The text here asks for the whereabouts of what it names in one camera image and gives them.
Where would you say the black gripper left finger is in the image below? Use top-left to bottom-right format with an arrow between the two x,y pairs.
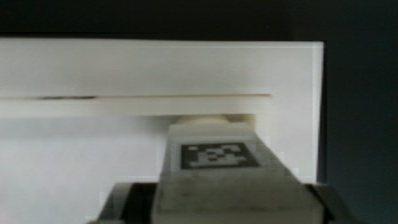
87,183 -> 156,224

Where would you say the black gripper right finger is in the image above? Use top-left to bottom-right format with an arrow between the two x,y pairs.
305,184 -> 355,224

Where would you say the white table leg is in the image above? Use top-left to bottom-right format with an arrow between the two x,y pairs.
151,115 -> 323,224

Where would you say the white square tabletop panel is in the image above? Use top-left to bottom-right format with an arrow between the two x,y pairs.
0,38 -> 323,224

